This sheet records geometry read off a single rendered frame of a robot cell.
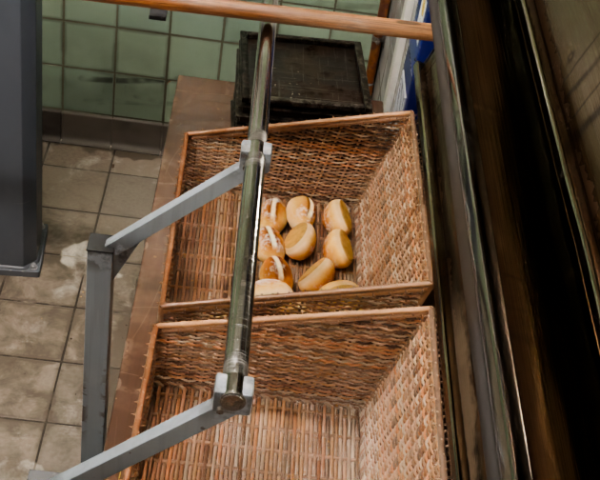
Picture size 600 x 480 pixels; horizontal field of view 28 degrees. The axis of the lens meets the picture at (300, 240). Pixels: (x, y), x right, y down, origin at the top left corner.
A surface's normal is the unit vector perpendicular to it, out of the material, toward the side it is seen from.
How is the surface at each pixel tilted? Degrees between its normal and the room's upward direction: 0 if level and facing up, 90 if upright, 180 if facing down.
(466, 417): 70
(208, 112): 0
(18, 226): 90
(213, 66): 90
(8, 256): 90
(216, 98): 0
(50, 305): 0
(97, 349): 90
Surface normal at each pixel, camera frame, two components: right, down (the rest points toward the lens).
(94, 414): -0.03, 0.63
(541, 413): 0.34, -0.72
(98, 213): 0.14, -0.76
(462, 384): -0.88, -0.37
